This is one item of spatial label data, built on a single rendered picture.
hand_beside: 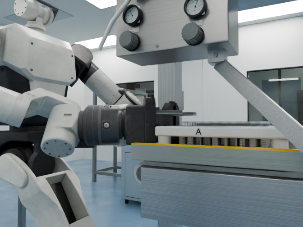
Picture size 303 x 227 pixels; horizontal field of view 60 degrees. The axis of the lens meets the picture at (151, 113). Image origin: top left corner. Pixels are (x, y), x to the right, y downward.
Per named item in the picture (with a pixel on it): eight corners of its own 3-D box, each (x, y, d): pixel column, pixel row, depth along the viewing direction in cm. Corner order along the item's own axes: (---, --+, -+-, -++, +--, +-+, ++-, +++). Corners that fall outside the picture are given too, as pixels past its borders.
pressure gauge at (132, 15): (122, 25, 50) (122, 6, 50) (126, 28, 51) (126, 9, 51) (139, 22, 48) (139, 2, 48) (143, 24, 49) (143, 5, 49)
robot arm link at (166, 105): (183, 102, 76) (149, 104, 82) (165, 100, 68) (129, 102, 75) (183, 146, 75) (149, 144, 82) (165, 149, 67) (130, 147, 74)
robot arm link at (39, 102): (86, 103, 60) (25, 79, 54) (81, 133, 54) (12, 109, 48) (75, 120, 64) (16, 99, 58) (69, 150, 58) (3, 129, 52)
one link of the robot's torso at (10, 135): (-29, 179, 91) (-28, 128, 92) (6, 172, 103) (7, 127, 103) (25, 188, 79) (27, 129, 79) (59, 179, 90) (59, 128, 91)
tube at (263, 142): (267, 161, 48) (266, 121, 49) (267, 162, 47) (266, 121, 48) (259, 161, 49) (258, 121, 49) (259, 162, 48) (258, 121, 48)
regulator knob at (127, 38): (117, 49, 49) (117, 25, 49) (125, 52, 51) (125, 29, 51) (133, 46, 47) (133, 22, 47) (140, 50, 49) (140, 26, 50)
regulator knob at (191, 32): (180, 43, 43) (179, 17, 43) (185, 47, 45) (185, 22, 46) (199, 40, 42) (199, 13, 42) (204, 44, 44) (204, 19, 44)
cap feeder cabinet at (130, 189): (120, 203, 318) (120, 140, 320) (144, 192, 367) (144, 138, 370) (167, 212, 287) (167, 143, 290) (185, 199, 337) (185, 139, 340)
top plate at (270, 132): (288, 133, 64) (288, 125, 64) (290, 139, 42) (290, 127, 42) (192, 132, 75) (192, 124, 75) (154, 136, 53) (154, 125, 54)
